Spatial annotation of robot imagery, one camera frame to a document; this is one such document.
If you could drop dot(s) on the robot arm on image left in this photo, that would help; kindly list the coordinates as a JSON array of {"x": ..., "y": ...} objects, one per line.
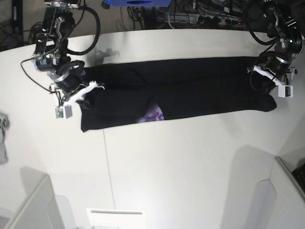
[{"x": 52, "y": 54}]

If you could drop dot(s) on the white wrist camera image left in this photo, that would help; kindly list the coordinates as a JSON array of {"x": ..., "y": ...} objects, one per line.
[{"x": 64, "y": 112}]

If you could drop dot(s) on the white panel lower left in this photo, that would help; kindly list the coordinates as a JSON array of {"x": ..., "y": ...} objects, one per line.
[{"x": 41, "y": 208}]

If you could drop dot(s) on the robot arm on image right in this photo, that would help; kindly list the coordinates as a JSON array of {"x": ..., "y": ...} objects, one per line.
[{"x": 283, "y": 29}]

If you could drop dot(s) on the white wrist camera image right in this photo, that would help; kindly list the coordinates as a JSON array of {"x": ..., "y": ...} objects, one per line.
[{"x": 285, "y": 91}]

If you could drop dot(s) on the black keyboard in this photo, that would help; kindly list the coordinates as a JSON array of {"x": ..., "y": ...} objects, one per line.
[{"x": 299, "y": 174}]

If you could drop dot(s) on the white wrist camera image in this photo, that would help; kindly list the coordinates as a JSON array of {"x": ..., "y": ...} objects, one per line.
[
  {"x": 285, "y": 91},
  {"x": 64, "y": 112}
]

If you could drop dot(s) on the black T-shirt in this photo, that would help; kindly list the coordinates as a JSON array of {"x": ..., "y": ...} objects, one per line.
[{"x": 171, "y": 89}]

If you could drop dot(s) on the blue box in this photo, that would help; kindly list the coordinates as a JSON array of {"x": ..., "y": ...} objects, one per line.
[{"x": 149, "y": 3}]

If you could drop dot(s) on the grey folded garment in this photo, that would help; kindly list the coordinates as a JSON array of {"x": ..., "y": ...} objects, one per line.
[{"x": 4, "y": 126}]

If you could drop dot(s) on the white panel lower right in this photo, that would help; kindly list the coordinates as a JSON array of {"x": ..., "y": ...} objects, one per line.
[{"x": 278, "y": 202}]

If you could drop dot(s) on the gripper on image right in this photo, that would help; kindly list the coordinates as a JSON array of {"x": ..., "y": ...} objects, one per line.
[{"x": 277, "y": 65}]

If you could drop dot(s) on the white panel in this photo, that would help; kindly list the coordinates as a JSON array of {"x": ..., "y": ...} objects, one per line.
[
  {"x": 41, "y": 208},
  {"x": 278, "y": 202}
]

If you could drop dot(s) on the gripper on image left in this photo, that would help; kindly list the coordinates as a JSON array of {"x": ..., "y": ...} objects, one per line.
[{"x": 71, "y": 87}]

